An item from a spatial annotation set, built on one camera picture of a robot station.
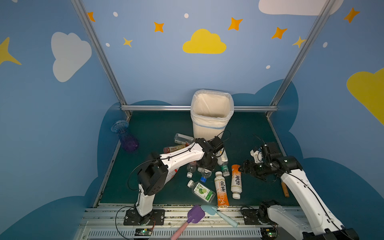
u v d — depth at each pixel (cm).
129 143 96
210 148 62
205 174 80
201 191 80
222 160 90
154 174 47
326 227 39
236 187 80
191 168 88
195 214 75
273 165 54
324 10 71
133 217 73
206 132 93
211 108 104
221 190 79
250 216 75
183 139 104
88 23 73
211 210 76
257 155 68
